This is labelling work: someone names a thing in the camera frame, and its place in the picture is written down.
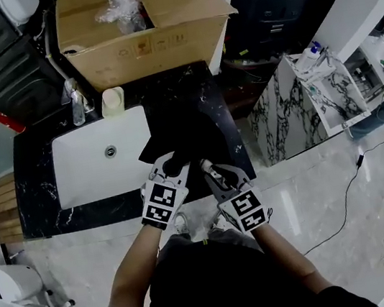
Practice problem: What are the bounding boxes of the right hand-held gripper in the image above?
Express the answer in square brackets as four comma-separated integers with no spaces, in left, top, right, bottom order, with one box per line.
[198,150,273,239]

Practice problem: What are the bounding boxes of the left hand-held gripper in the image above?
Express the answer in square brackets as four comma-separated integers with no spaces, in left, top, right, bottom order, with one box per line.
[130,149,201,234]

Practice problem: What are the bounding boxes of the black cloth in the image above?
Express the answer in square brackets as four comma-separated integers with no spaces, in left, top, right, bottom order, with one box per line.
[131,105,236,194]

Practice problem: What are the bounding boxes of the person's right forearm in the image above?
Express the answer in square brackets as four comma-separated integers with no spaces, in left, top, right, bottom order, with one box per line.
[250,214,334,306]

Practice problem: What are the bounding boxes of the person's left forearm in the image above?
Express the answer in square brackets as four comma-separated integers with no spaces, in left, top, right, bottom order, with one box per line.
[91,221,179,307]

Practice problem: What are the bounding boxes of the person's right white shoe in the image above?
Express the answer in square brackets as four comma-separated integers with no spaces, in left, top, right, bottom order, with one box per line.
[210,211,232,233]

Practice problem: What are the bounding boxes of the person's white shoe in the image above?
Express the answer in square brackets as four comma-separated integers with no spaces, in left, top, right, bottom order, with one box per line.
[210,211,232,233]
[171,211,192,237]

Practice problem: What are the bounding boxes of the person's left white shoe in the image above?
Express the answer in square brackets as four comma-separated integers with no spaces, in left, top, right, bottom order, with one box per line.
[171,211,192,237]

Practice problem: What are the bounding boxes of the person's dark trousers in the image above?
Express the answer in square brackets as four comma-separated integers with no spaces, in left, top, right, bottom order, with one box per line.
[154,219,264,265]

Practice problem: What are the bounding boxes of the white sink basin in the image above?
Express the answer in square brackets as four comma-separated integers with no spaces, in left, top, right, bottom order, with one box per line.
[45,104,163,211]

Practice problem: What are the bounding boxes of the white marble vanity cabinet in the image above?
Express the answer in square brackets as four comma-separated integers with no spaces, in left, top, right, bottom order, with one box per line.
[238,42,378,170]

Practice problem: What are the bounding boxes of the person's black shirt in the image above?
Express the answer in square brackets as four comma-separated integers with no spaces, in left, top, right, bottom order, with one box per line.
[65,211,382,307]

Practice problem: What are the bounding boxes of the chrome faucet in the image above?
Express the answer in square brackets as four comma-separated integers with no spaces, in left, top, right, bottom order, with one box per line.
[57,75,97,129]

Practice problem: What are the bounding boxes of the large cardboard box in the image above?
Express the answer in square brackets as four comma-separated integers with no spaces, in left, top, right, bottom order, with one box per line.
[50,0,248,98]

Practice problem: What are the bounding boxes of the white bottle with blue cap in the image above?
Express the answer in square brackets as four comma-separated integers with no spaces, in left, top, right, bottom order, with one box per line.
[295,40,326,67]

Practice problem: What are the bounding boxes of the red fire extinguisher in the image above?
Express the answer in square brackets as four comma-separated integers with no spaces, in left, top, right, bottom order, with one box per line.
[0,103,28,138]

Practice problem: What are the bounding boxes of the clear plastic wrap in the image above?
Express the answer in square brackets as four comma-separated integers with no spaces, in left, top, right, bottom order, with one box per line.
[91,0,153,40]

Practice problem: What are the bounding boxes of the wooden slat stack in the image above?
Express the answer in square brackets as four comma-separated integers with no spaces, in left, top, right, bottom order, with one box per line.
[0,173,26,246]

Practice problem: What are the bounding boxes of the black cabinet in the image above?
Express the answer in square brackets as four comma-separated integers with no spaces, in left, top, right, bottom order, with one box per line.
[230,0,375,66]

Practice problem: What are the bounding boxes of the white rounded appliance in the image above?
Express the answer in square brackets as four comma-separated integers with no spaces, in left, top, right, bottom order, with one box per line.
[0,258,47,307]

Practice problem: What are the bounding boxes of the black floor cable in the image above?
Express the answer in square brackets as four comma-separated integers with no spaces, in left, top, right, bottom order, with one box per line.
[285,137,384,257]

